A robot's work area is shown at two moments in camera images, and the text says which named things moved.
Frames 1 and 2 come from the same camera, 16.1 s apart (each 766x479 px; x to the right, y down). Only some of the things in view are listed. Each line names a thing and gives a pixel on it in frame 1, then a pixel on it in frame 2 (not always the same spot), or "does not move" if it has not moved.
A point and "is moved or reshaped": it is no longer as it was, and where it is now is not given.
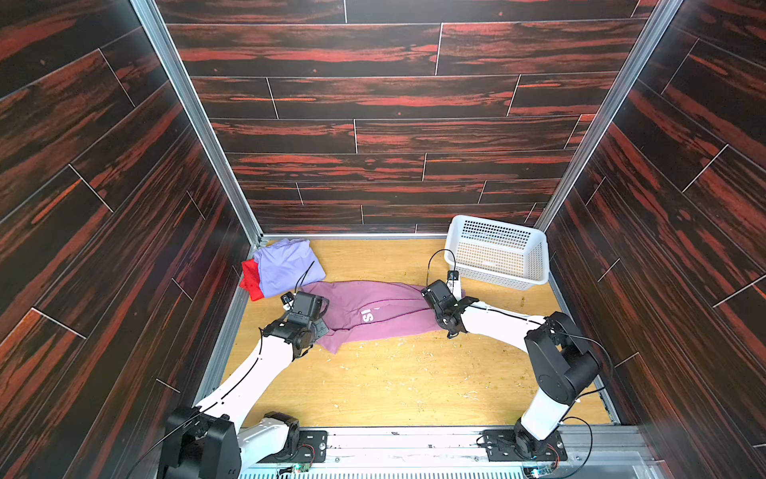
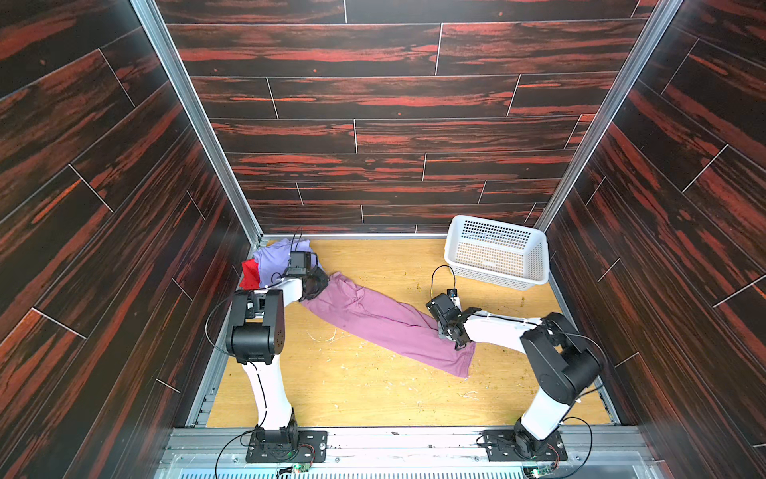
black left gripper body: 317,328 → 316,281
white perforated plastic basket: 498,252 does not move
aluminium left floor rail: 219,359 does not move
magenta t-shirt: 362,309 is moved or reshaped
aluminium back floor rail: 354,236 does not move
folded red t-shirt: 250,279 does not move
